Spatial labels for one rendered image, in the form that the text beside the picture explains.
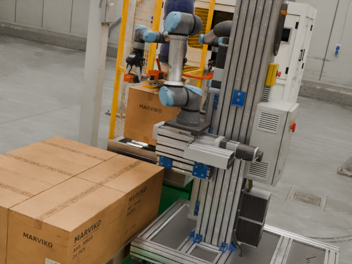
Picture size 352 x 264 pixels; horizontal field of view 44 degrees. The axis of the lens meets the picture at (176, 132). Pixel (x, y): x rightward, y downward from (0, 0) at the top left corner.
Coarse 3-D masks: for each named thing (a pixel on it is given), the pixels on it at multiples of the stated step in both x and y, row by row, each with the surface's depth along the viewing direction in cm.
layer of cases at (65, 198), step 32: (0, 160) 294; (32, 160) 302; (64, 160) 311; (96, 160) 320; (128, 160) 330; (0, 192) 249; (32, 192) 255; (64, 192) 262; (96, 192) 268; (128, 192) 276; (160, 192) 332; (0, 224) 238; (32, 224) 229; (64, 224) 226; (96, 224) 246; (128, 224) 289; (0, 256) 243; (32, 256) 233; (64, 256) 225; (96, 256) 255
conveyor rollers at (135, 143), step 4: (132, 140) 378; (136, 140) 379; (132, 144) 369; (136, 144) 369; (140, 144) 375; (144, 144) 374; (148, 144) 374; (144, 148) 364; (148, 148) 364; (152, 148) 371
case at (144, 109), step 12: (132, 96) 332; (144, 96) 327; (156, 96) 323; (132, 108) 334; (144, 108) 329; (156, 108) 325; (168, 108) 321; (180, 108) 330; (132, 120) 336; (144, 120) 331; (156, 120) 327; (132, 132) 338; (144, 132) 333
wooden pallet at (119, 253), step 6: (156, 216) 336; (150, 222) 327; (144, 228) 318; (138, 234) 310; (126, 246) 311; (120, 252) 287; (126, 252) 304; (108, 258) 272; (114, 258) 280; (120, 258) 290; (126, 258) 299
